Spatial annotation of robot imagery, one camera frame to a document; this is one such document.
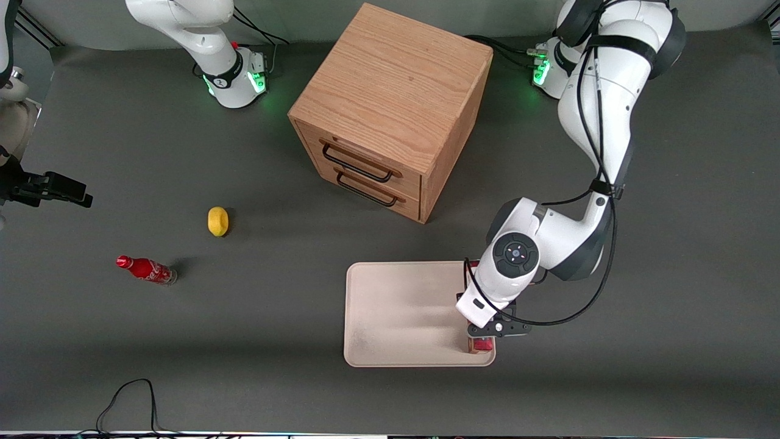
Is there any thin black looped cable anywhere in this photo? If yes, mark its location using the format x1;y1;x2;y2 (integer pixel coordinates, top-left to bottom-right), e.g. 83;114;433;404
76;378;183;438

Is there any wooden drawer front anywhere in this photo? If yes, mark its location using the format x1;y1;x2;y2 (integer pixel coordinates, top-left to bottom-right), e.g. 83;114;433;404
305;160;422;222
294;120;423;197

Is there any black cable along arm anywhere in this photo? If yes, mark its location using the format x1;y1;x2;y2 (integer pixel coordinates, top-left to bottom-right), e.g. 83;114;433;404
2;0;20;87
515;0;619;327

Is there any black cable strap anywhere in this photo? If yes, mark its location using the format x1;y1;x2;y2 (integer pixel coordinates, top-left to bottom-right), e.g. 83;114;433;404
589;178;624;201

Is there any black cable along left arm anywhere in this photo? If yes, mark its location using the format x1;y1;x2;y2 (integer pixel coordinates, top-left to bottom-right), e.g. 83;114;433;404
515;0;619;327

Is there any black metal drawer handle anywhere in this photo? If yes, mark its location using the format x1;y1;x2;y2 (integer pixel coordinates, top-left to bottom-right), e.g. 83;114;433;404
335;171;400;208
321;141;396;184

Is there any black cable along right arm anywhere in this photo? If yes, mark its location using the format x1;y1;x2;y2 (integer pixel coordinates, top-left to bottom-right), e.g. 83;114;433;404
2;0;20;87

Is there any cream rectangular tray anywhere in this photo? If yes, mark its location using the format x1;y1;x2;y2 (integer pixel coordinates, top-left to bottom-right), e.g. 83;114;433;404
344;261;497;368

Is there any black cable at arm base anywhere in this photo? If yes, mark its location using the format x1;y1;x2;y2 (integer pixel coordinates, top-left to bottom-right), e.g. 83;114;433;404
232;7;290;74
466;35;549;71

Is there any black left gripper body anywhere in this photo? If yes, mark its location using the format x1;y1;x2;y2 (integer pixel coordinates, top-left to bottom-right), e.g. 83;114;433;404
487;299;519;325

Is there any red cola bottle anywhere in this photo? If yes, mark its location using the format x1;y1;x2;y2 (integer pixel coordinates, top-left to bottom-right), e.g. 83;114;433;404
116;255;178;285

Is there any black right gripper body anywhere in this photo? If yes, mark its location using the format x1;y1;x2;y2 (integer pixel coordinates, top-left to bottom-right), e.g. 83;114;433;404
0;155;48;208

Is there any wooden drawer cabinet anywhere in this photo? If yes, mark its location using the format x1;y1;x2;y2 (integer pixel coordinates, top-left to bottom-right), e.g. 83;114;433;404
288;3;494;224

